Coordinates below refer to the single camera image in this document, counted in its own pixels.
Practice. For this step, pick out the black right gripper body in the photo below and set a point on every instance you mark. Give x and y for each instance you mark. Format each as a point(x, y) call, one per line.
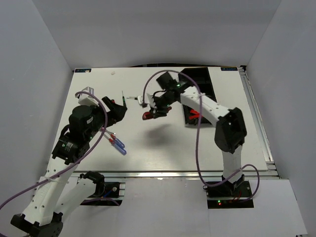
point(161, 104)

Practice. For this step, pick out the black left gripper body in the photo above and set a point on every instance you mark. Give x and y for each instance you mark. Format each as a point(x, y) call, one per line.
point(99, 119)

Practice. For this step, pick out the red black utility knife long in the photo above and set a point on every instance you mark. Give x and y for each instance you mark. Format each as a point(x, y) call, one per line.
point(148, 115)

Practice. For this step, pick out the red black utility knife small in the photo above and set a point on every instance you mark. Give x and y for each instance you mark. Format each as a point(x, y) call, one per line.
point(194, 113)

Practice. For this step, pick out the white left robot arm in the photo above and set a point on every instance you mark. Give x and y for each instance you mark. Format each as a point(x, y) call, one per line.
point(47, 211)

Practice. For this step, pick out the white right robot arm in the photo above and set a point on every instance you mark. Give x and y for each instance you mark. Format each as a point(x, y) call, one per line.
point(230, 130)

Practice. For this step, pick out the green black screwdriver single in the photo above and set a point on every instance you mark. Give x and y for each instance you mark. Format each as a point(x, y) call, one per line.
point(123, 100)

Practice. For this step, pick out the blue red screwdriver far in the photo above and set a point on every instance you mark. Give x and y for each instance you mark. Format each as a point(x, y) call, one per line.
point(111, 137)

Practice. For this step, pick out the blue red screwdriver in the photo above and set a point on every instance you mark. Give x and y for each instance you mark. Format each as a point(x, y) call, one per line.
point(111, 137)
point(120, 150)

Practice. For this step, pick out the black near storage bin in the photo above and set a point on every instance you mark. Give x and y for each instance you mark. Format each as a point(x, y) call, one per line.
point(186, 112)

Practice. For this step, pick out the black storage bin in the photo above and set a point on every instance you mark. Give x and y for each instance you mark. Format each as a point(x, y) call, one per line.
point(207, 89)
point(199, 74)
point(186, 112)

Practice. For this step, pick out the blue red screwdriver near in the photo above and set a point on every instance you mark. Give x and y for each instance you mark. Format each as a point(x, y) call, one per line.
point(120, 150)

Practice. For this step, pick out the black middle storage bin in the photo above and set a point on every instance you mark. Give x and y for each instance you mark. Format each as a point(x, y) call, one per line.
point(207, 89)

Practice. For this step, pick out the black far storage bin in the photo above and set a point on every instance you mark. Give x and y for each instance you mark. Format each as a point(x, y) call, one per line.
point(199, 74)

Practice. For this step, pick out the blue label sticker left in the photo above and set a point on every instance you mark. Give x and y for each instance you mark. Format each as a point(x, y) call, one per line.
point(85, 70)

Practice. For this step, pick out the blue label sticker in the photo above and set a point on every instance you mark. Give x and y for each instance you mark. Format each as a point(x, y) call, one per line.
point(85, 70)
point(229, 69)

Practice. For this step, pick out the blue label sticker right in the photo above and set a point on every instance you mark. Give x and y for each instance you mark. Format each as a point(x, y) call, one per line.
point(229, 69)

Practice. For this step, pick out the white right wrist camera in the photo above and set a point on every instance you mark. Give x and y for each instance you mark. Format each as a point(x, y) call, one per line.
point(146, 100)

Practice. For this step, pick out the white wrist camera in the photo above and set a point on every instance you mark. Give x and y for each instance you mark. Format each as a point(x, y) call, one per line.
point(146, 100)
point(87, 100)

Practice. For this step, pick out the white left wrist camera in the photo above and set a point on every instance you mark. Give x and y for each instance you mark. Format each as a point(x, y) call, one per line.
point(87, 100)

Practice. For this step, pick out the aluminium frame rail front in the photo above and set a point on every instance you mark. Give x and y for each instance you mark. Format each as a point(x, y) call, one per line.
point(160, 174)

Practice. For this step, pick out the aluminium frame rail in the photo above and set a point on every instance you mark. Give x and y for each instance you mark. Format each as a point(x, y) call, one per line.
point(262, 136)
point(160, 174)

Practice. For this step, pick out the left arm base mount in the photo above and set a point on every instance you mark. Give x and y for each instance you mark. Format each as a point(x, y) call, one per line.
point(111, 191)

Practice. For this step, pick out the aluminium frame rail right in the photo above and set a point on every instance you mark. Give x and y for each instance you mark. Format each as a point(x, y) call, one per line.
point(262, 136)

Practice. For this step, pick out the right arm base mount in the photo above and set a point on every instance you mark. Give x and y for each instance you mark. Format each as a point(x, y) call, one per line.
point(220, 197)

